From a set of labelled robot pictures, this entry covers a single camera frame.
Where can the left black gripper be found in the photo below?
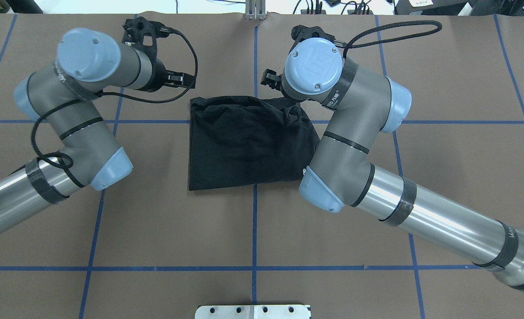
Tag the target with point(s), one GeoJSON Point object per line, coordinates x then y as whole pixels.
{"type": "Point", "coordinates": [154, 75]}

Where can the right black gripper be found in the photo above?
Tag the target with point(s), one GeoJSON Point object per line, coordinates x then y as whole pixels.
{"type": "Point", "coordinates": [271, 78]}

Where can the black graphic t-shirt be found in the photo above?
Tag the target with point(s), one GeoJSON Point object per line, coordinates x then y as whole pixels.
{"type": "Point", "coordinates": [241, 140]}

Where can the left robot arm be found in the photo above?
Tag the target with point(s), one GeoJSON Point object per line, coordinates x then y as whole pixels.
{"type": "Point", "coordinates": [74, 146]}

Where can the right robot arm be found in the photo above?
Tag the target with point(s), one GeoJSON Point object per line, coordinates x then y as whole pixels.
{"type": "Point", "coordinates": [343, 171]}

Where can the black label printer box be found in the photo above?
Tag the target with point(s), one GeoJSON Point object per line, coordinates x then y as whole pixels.
{"type": "Point", "coordinates": [429, 7]}

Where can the black water bottle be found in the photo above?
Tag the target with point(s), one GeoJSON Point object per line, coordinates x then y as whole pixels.
{"type": "Point", "coordinates": [25, 6]}

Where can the aluminium frame post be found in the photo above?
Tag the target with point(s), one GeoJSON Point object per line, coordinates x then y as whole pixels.
{"type": "Point", "coordinates": [255, 10]}

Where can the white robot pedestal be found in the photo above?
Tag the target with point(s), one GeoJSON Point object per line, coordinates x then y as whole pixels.
{"type": "Point", "coordinates": [264, 311]}

